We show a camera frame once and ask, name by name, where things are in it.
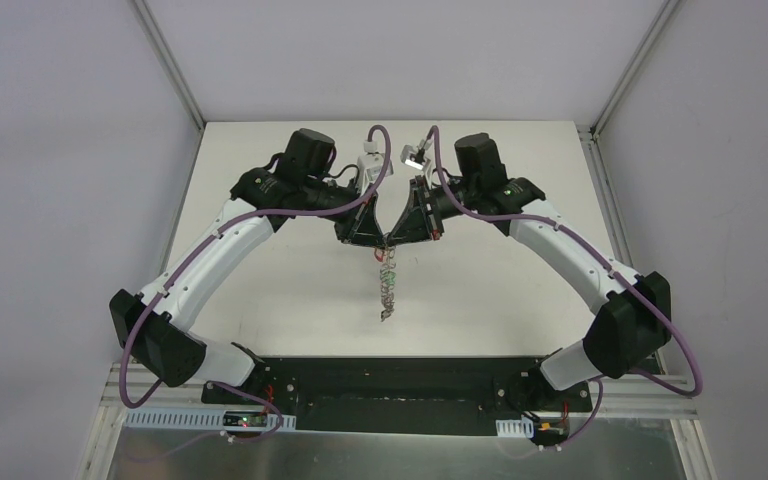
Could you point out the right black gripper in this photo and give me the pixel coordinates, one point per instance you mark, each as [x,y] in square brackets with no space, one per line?
[428,218]

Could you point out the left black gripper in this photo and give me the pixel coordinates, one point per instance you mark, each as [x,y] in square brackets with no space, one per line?
[350,220]

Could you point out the silver key with red tag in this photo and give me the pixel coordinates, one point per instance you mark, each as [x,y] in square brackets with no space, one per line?
[381,254]

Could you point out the metal disc keyring with rings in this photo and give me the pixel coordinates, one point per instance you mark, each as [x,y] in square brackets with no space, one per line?
[387,279]

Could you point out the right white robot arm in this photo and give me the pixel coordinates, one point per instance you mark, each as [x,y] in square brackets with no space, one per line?
[631,311]

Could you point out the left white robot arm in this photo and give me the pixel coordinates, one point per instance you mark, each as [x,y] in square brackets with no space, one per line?
[154,325]

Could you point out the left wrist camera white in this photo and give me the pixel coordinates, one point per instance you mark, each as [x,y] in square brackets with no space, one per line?
[370,165]

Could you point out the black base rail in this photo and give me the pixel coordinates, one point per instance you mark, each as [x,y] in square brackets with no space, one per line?
[464,396]

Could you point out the right white cable duct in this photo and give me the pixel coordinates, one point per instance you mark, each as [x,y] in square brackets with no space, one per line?
[515,428]

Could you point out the aluminium frame rail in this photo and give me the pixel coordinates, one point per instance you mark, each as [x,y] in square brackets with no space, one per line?
[625,398]

